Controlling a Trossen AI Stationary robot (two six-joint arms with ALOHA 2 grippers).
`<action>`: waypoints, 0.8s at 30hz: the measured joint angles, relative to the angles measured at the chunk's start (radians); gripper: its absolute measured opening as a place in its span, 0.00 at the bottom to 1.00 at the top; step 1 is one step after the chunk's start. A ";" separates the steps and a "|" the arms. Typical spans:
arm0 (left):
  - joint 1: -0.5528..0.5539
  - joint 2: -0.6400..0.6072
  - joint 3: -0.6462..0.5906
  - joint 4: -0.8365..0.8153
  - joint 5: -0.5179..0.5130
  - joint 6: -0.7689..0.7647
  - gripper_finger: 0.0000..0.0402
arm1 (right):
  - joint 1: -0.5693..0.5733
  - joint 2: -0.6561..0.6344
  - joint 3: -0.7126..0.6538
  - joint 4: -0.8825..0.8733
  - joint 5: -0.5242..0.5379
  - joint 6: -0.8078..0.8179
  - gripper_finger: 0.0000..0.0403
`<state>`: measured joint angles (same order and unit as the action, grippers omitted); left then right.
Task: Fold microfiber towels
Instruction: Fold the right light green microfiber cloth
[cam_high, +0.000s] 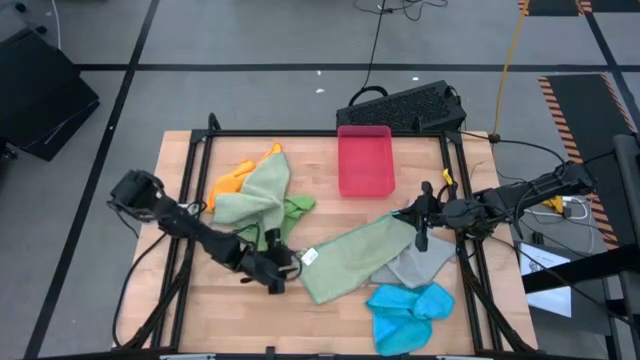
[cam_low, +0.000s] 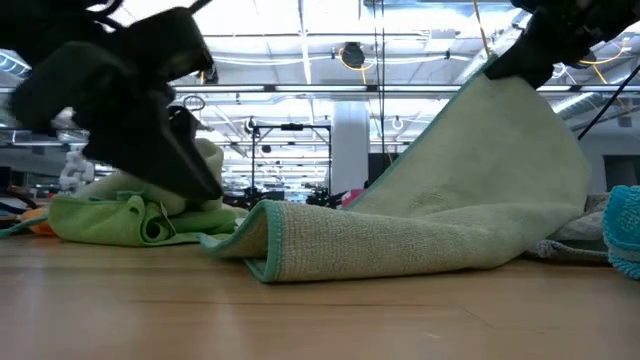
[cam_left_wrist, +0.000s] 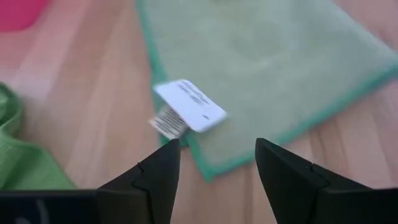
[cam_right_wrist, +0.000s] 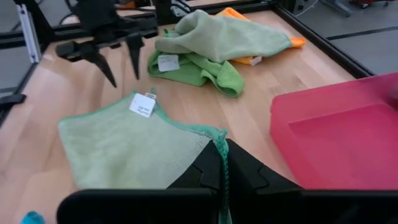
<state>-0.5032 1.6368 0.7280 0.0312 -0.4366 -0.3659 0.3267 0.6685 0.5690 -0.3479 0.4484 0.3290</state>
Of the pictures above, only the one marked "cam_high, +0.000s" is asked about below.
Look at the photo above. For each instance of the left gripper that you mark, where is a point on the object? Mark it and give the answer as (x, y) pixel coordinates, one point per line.
(265, 265)

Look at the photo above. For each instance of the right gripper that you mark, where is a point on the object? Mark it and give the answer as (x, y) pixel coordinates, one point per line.
(450, 215)

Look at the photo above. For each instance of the pale green microfiber towel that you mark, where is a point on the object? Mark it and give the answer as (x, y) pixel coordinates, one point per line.
(260, 190)
(350, 260)

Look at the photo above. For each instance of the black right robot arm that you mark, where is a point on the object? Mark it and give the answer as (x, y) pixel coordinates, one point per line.
(545, 187)

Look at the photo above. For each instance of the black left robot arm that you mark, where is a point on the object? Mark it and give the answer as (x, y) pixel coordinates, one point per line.
(180, 222)

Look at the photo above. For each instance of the grey microfiber towel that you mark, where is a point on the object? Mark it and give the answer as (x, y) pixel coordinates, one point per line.
(420, 265)

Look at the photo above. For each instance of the bright green microfiber towel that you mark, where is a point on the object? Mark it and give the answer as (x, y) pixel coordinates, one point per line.
(300, 205)

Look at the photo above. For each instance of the orange microfiber towel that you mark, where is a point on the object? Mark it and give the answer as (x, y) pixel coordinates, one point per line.
(230, 182)

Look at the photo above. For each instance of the blue microfiber towel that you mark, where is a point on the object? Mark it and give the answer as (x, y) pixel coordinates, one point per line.
(400, 320)

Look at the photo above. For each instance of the yellow tape marker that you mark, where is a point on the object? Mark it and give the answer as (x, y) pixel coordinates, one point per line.
(447, 176)

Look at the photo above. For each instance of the red plastic bin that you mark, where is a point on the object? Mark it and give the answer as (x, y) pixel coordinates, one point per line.
(365, 160)

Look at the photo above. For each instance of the black perforated computer case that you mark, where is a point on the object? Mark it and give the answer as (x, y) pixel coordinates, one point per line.
(400, 107)

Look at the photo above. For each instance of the white paper sheet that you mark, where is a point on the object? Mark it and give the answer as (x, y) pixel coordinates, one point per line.
(550, 302)

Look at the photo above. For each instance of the black hazard striped mat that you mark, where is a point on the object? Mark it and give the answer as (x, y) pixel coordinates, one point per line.
(585, 115)
(550, 6)

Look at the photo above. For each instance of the black equipment case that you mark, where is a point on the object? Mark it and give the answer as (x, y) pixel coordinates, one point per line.
(40, 95)

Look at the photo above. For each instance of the small black camera mount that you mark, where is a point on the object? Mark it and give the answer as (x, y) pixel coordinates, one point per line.
(270, 351)

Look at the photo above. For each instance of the black metal cart frame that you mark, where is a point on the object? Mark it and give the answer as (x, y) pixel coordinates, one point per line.
(627, 170)

